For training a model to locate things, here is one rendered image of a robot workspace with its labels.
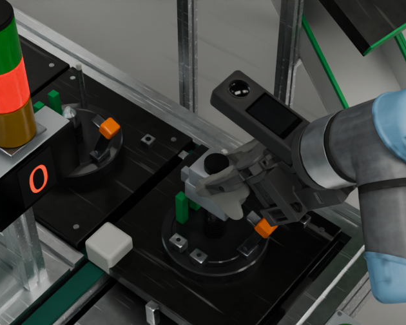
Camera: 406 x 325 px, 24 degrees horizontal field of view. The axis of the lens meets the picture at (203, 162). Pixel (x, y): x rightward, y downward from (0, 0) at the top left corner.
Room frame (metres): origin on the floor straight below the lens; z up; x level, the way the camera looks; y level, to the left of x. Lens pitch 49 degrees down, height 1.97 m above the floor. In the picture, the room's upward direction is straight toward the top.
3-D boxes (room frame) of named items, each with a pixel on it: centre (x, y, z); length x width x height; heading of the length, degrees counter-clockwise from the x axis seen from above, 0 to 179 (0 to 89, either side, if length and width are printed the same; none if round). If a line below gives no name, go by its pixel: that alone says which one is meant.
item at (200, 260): (0.67, 0.01, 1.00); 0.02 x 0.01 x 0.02; 51
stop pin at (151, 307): (0.63, 0.06, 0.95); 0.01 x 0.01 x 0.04; 51
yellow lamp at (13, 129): (0.65, 0.20, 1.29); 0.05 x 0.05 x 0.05
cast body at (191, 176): (0.73, -0.01, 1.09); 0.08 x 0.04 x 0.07; 51
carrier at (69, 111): (0.88, 0.18, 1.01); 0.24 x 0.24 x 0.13; 51
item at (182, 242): (0.70, 0.03, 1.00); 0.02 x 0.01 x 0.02; 51
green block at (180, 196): (0.74, 0.03, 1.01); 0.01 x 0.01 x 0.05; 51
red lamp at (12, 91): (0.65, 0.20, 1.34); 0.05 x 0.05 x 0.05
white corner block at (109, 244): (0.71, 0.12, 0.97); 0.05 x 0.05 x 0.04; 51
